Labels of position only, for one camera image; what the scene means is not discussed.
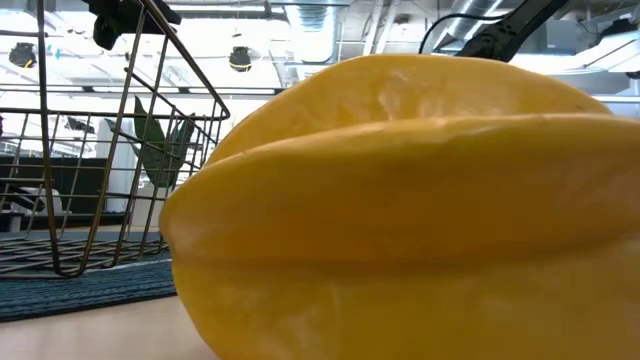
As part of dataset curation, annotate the metal wire basket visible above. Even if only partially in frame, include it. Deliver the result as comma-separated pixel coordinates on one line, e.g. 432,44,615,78
0,0,231,279

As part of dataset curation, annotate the yellow starfruit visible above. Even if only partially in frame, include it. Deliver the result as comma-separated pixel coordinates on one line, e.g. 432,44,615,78
158,53,640,360

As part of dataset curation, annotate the black hanging ceiling lamp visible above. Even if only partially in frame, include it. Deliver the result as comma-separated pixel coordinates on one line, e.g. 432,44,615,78
228,45,253,74
8,41,38,69

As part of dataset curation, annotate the artificial plant in white pot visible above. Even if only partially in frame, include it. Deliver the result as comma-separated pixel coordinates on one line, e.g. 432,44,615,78
103,95,197,190

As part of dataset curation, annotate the dark blue round placemat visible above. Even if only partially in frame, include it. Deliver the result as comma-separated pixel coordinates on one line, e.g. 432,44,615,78
0,249,177,324

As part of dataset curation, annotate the corrugated silver ventilation duct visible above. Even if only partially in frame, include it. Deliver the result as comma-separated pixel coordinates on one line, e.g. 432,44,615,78
282,0,351,65

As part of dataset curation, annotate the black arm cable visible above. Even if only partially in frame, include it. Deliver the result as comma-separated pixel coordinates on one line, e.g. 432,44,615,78
418,12,509,55

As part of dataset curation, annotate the spiral silver ventilation duct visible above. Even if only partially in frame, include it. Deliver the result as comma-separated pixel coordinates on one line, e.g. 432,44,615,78
432,0,506,51

